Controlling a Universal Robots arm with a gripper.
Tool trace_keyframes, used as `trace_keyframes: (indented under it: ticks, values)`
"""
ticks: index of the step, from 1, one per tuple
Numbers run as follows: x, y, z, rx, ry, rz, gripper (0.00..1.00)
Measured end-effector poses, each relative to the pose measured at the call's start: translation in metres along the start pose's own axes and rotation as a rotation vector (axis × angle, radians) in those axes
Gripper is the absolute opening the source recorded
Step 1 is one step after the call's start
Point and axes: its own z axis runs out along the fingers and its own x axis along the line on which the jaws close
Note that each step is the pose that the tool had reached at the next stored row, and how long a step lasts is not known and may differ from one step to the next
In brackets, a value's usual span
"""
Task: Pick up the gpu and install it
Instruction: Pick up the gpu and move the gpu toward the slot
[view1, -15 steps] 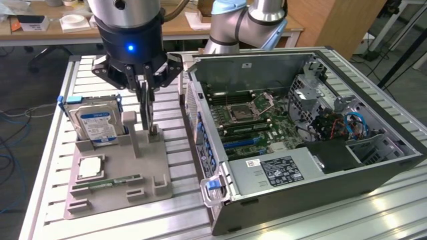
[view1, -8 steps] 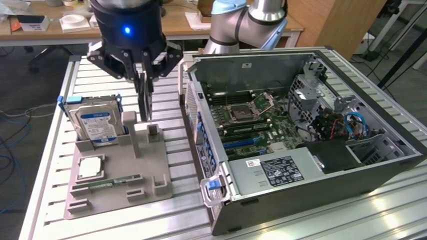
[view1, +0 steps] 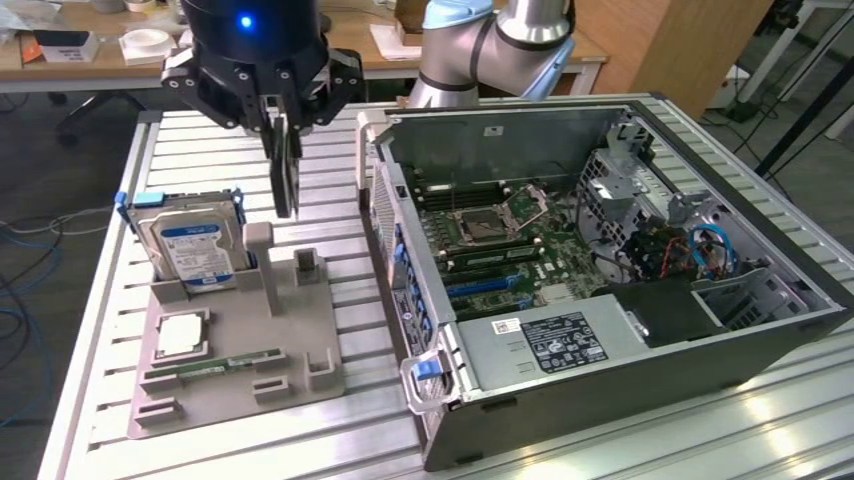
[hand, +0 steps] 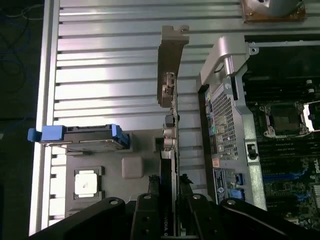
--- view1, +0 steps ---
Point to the green loose RAM stick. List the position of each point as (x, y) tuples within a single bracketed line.
[(213, 367)]

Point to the blue expansion slot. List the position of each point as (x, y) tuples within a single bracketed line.
[(483, 288)]

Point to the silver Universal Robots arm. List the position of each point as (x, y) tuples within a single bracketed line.
[(454, 55)]

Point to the black open PC case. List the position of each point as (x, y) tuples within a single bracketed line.
[(600, 400)]

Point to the wooden cabinet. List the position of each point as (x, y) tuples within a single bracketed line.
[(667, 50)]

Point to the black metal pole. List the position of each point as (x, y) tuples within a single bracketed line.
[(800, 122)]

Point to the hard disk with blue carrier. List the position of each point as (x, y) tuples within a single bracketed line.
[(189, 250)]

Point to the black chair base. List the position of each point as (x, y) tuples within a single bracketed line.
[(93, 115)]

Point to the white tape dispenser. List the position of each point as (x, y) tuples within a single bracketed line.
[(143, 47)]

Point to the grey power supply unit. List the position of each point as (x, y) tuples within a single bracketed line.
[(494, 360)]

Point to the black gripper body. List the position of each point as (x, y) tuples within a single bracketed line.
[(260, 50)]

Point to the green motherboard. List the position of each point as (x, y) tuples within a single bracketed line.
[(560, 260)]

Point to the silver CPU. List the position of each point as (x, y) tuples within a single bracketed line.
[(181, 336)]

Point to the black Nvidia graphics card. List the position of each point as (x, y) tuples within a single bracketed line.
[(285, 190)]

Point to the grey parts rack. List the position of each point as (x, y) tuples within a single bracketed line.
[(233, 410)]

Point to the wooden desk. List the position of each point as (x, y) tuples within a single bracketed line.
[(100, 75)]

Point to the metal disk bay cage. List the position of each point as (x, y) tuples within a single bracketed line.
[(614, 200)]

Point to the white box with black lid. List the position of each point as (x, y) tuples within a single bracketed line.
[(67, 45)]

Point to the white papers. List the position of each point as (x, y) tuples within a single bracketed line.
[(389, 45)]

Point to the brown cardboard box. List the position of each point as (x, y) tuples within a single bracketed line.
[(408, 20)]

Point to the blue case latch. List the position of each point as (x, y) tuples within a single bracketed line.
[(426, 371)]

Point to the metal socket cover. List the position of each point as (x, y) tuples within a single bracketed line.
[(527, 202)]

